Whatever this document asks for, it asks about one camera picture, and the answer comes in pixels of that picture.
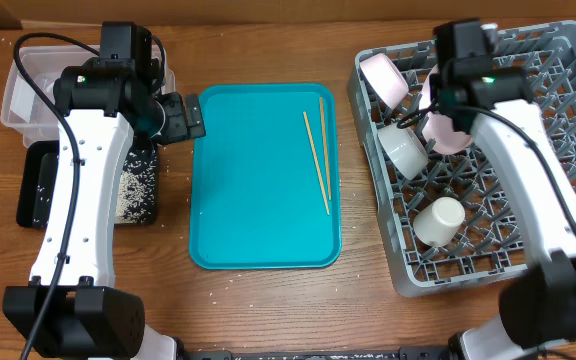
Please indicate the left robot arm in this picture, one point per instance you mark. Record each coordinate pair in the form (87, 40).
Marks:
(101, 101)

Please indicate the black plastic tray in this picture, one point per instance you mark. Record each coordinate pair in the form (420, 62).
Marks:
(33, 190)

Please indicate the grey bowl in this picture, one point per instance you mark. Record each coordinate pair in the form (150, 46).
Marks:
(404, 150)

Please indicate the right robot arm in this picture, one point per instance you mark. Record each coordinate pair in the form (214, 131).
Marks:
(496, 107)

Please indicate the large white plate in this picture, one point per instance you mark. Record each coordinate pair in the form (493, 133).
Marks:
(439, 127)

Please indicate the wooden chopstick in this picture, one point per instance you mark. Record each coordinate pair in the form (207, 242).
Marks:
(325, 146)
(316, 162)

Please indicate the teal serving tray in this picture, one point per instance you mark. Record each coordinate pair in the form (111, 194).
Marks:
(256, 201)

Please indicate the clear plastic bin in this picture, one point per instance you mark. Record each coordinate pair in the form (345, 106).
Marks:
(24, 110)

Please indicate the rice pile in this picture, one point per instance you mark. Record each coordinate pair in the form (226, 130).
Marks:
(135, 190)

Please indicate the grey dishwasher rack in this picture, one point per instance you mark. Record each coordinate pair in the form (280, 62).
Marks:
(487, 246)

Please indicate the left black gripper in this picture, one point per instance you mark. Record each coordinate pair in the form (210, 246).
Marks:
(179, 127)

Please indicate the pink bowl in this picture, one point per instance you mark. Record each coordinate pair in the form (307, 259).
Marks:
(385, 79)

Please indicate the white paper cup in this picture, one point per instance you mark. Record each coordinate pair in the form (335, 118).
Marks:
(437, 224)

